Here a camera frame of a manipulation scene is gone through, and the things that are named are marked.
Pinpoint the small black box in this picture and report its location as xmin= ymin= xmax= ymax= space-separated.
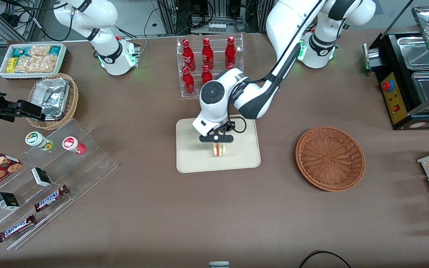
xmin=0 ymin=192 xmax=20 ymax=211
xmin=31 ymin=167 xmax=53 ymax=187

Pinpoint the clear acrylic bottle rack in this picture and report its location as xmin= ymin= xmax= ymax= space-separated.
xmin=177 ymin=33 xmax=244 ymax=98

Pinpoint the tan wicker basket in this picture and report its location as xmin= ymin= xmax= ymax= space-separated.
xmin=26 ymin=73 xmax=79 ymax=130

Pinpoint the black cable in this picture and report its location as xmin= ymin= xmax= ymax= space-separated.
xmin=298 ymin=250 xmax=353 ymax=268

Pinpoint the green lid cup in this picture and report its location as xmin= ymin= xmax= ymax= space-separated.
xmin=25 ymin=131 xmax=54 ymax=151

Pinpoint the brown wicker basket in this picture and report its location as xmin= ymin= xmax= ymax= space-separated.
xmin=295 ymin=126 xmax=366 ymax=192

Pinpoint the cream plastic tray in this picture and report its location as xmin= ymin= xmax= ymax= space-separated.
xmin=176 ymin=118 xmax=261 ymax=174

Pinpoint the white plastic snack bin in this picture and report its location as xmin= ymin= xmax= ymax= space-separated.
xmin=0 ymin=43 xmax=67 ymax=80

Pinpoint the small clear cracker bag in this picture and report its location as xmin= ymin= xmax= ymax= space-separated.
xmin=28 ymin=45 xmax=51 ymax=57

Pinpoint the aluminium foil container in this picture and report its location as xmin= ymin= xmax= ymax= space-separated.
xmin=32 ymin=77 xmax=70 ymax=121

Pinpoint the large clear cracker bag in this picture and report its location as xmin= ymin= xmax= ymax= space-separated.
xmin=15 ymin=55 xmax=58 ymax=73

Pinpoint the red cola bottle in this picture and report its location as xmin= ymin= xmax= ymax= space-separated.
xmin=182 ymin=66 xmax=196 ymax=95
xmin=201 ymin=65 xmax=214 ymax=85
xmin=201 ymin=37 xmax=215 ymax=70
xmin=182 ymin=39 xmax=197 ymax=71
xmin=224 ymin=36 xmax=237 ymax=70

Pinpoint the snickers bar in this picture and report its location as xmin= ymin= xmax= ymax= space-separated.
xmin=0 ymin=214 xmax=36 ymax=243
xmin=34 ymin=185 xmax=70 ymax=213

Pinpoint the black food warmer machine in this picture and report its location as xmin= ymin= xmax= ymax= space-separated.
xmin=363 ymin=0 xmax=429 ymax=131

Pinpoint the clear acrylic stepped stand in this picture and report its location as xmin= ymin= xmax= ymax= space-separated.
xmin=0 ymin=118 xmax=118 ymax=251

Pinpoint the red lid cup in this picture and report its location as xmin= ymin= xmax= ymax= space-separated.
xmin=62 ymin=136 xmax=86 ymax=155

